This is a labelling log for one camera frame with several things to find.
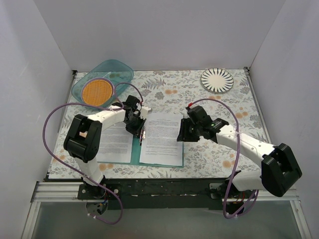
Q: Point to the printed paper sheet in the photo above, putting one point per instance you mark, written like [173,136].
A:
[115,145]
[160,146]

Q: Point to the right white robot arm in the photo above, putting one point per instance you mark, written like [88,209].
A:
[278,167]

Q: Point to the teal transparent plastic container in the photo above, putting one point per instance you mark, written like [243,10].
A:
[113,70]

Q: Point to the striped white ceramic plate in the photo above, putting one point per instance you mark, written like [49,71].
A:
[217,80]

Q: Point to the floral tablecloth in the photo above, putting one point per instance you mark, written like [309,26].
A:
[170,92]

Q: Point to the aluminium frame rail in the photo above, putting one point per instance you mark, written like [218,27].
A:
[55,192]

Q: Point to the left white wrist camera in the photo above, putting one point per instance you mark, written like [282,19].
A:
[144,111]

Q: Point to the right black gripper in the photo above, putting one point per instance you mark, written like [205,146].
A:
[186,131]

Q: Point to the teal plastic folder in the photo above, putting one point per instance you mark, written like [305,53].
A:
[135,155]

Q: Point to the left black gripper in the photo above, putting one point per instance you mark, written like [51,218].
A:
[136,125]

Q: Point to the orange woven coaster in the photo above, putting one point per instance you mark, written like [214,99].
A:
[97,91]

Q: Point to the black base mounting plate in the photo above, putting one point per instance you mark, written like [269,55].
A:
[167,193]

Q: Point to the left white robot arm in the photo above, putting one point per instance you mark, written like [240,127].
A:
[83,138]

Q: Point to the metal folder clip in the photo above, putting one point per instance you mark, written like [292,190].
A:
[142,135]

